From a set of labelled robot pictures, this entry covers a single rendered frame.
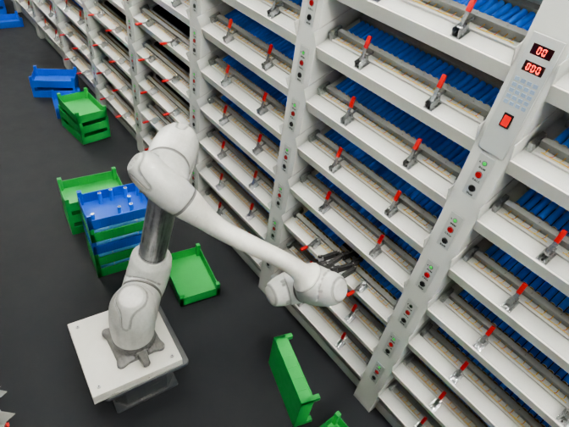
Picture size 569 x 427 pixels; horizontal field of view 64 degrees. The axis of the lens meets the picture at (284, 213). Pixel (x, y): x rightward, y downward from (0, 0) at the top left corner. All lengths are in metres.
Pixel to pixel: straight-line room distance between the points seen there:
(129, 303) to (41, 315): 0.77
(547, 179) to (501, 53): 0.30
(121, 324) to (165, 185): 0.61
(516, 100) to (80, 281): 2.01
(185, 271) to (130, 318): 0.80
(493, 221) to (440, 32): 0.49
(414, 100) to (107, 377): 1.38
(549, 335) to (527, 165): 0.46
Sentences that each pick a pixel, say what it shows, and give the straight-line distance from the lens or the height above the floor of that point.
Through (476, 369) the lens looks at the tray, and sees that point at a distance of 1.66.
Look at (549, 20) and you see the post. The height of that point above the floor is 1.59.
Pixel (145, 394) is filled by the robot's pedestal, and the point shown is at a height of 0.03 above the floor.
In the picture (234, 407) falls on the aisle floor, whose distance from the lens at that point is 2.02.
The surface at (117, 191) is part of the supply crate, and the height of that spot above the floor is 0.34.
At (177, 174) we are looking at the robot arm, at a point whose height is 1.04.
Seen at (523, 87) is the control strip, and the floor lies 1.45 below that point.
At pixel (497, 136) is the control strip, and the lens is 1.19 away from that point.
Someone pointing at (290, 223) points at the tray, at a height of 0.53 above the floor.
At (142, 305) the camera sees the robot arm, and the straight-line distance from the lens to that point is 1.66.
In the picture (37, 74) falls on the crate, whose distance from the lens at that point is 4.09.
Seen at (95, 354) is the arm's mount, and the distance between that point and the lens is 1.88.
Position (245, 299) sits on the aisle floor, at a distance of 2.31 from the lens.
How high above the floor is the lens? 1.82
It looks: 41 degrees down
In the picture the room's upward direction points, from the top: 10 degrees clockwise
